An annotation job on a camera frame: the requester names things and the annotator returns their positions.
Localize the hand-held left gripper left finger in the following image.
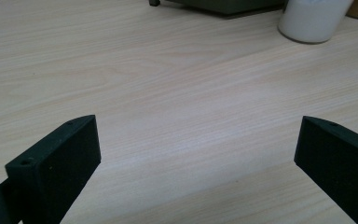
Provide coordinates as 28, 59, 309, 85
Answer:
5, 114, 102, 224

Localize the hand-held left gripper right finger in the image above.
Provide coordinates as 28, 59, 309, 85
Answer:
294, 116, 358, 224

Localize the glass jar of white powder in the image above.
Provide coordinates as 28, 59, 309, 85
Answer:
278, 0, 354, 44

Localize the dark grey corner rack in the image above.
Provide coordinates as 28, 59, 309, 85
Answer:
148, 0, 288, 19

